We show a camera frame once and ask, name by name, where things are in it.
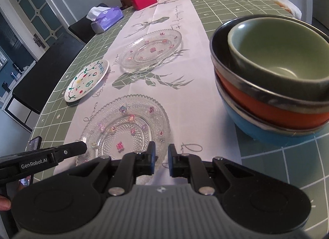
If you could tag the black chair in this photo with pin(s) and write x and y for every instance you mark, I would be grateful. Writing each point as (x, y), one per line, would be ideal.
(82, 27)
(46, 79)

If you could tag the white glass panel door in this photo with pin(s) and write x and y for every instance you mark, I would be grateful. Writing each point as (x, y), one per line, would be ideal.
(33, 2)

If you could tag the black smartphone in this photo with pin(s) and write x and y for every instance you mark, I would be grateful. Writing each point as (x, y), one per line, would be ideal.
(34, 143)

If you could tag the blue steel bowl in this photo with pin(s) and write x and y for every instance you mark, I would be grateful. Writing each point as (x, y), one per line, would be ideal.
(257, 133)

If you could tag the beaded glass flower plate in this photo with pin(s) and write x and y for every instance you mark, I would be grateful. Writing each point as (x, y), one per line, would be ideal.
(128, 131)

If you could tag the person's left hand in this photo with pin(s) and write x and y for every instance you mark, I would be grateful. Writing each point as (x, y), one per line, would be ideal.
(4, 203)

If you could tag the white painted plate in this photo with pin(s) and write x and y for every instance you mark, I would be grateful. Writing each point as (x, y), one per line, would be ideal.
(84, 82)

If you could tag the purple tissue pack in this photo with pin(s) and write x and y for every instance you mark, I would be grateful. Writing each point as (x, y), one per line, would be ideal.
(108, 19)

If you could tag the green ceramic bowl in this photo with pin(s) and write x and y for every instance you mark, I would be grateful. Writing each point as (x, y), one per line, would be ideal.
(270, 56)

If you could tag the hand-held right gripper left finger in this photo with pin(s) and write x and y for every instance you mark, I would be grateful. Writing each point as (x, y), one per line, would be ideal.
(153, 155)

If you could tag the white cabinet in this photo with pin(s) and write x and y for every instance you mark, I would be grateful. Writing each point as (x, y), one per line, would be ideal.
(18, 111)

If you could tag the smooth glass flower plate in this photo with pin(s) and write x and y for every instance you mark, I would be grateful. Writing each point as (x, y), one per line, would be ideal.
(151, 51)

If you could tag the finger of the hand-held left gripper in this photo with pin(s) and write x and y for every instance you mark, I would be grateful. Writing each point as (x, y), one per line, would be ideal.
(72, 149)

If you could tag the orange steel bowl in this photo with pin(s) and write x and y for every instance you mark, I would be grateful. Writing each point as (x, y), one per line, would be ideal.
(257, 108)

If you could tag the white deer table runner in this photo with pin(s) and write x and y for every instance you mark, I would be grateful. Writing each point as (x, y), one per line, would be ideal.
(185, 74)

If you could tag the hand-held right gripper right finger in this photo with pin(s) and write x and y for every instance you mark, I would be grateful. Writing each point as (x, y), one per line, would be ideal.
(170, 156)

